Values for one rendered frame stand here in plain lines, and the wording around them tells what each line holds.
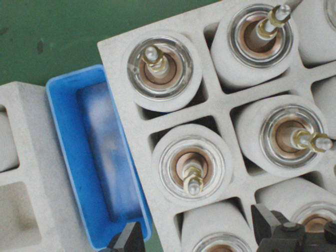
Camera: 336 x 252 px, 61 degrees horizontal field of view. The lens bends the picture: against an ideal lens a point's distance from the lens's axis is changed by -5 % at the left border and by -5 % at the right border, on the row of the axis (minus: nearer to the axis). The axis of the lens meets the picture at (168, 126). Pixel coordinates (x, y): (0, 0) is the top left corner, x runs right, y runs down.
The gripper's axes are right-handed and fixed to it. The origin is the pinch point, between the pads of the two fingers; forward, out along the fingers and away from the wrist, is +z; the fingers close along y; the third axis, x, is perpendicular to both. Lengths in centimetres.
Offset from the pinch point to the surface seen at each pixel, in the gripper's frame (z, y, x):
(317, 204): 18.2, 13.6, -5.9
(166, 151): 18.1, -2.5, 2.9
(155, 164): 18.7, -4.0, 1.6
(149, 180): 25.6, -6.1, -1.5
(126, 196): 43.3, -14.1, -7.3
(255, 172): 28.1, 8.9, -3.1
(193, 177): 10.1, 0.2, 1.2
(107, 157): 43.3, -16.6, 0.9
